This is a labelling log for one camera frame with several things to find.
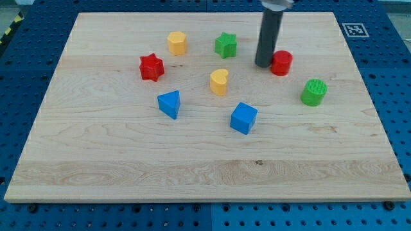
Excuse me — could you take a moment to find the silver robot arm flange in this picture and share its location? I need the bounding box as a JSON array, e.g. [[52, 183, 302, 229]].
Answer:
[[261, 0, 294, 12]]

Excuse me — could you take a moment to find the yellow heart block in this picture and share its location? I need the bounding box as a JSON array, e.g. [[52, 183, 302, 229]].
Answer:
[[210, 69, 229, 96]]

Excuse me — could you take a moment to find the green star block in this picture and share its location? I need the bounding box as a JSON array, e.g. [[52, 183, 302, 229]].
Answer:
[[214, 32, 237, 58]]

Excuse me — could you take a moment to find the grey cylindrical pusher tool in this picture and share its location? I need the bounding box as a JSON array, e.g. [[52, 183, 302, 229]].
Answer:
[[255, 8, 283, 67]]

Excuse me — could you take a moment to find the white fiducial marker tag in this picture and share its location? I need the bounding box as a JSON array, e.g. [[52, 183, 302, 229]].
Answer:
[[342, 22, 369, 38]]

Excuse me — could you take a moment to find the red star block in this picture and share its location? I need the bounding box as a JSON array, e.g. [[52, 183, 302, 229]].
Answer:
[[139, 53, 164, 82]]

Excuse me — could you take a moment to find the yellow hexagon block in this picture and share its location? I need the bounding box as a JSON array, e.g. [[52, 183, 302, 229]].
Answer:
[[167, 31, 187, 55]]

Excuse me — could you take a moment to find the blue triangle block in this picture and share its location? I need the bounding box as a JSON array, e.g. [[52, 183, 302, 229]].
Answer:
[[157, 90, 180, 119]]

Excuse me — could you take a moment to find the light wooden board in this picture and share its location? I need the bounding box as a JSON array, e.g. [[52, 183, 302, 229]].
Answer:
[[4, 12, 410, 203]]

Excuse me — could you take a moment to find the green cylinder block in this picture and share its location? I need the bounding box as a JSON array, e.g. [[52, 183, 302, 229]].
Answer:
[[301, 79, 328, 107]]

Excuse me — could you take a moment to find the blue cube block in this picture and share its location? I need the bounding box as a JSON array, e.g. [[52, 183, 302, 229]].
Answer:
[[230, 102, 258, 135]]

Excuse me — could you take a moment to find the red cylinder block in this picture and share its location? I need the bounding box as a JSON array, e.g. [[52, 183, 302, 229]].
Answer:
[[271, 50, 293, 76]]

